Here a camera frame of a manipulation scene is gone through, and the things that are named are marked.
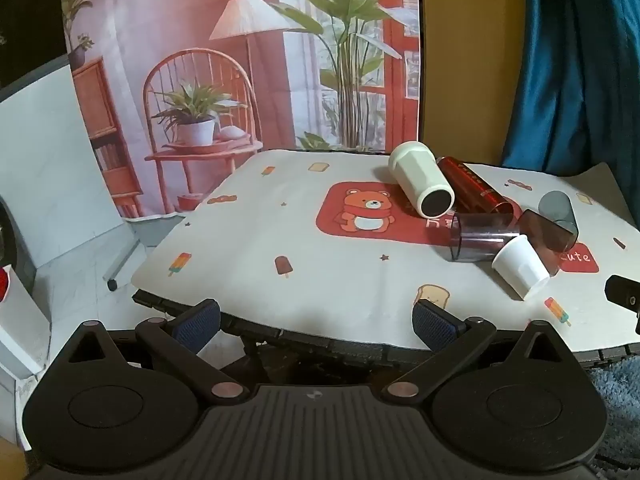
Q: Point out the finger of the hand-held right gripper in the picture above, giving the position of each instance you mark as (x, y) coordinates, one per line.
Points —
(622, 292)

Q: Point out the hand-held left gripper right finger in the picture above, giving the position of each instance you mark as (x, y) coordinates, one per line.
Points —
(434, 326)

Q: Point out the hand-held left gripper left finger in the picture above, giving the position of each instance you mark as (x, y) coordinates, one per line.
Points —
(199, 324)

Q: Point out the purple transparent cup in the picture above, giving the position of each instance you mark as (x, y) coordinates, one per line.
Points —
(475, 242)

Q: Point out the brown transparent cup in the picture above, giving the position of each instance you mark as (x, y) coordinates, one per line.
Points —
(547, 234)

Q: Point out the small white cup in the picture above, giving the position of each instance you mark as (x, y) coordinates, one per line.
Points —
(520, 266)

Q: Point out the grey transparent cup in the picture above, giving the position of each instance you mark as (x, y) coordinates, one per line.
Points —
(556, 204)

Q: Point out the dark red cup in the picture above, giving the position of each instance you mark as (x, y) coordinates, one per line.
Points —
(470, 184)

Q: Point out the tall cream cup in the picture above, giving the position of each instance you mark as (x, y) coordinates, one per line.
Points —
(415, 172)

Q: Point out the metal leg with caster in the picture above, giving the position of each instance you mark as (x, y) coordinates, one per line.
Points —
(120, 265)

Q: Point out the blue shaggy rug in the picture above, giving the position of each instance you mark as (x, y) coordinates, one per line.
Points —
(620, 395)

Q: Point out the black folding table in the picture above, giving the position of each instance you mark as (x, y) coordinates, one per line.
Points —
(310, 341)

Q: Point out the bear print tablecloth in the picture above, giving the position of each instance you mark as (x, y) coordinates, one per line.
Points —
(300, 220)

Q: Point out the white box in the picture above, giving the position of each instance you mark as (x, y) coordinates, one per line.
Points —
(20, 320)

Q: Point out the blue curtain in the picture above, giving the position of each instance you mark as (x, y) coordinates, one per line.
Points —
(575, 60)

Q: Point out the printed room backdrop cloth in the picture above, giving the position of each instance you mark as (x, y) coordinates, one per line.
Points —
(200, 35)

